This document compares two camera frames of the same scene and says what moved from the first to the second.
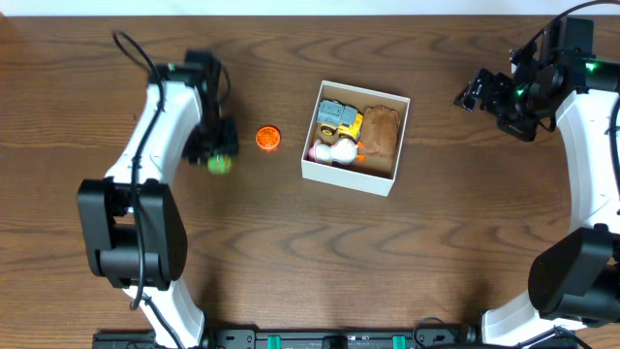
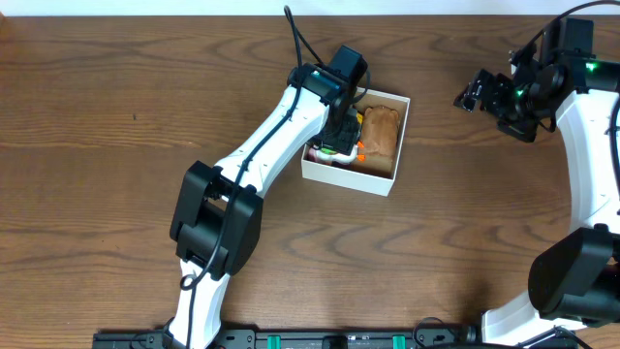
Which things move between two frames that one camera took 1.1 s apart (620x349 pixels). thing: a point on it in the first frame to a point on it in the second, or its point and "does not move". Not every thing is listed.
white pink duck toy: x=342 y=150 does not move
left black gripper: x=213 y=143 to x=342 y=134
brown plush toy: x=379 y=132 does not move
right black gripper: x=500 y=84 does not move
